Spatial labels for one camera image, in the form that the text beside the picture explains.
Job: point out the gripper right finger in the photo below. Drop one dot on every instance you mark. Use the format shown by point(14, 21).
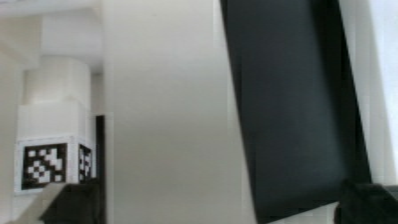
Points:
point(368, 204)

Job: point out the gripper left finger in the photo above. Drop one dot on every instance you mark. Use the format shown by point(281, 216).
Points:
point(76, 205)

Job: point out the white chair seat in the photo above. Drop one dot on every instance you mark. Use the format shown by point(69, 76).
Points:
point(57, 33)

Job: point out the white chair back frame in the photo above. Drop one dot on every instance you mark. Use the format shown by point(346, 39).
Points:
point(176, 169)

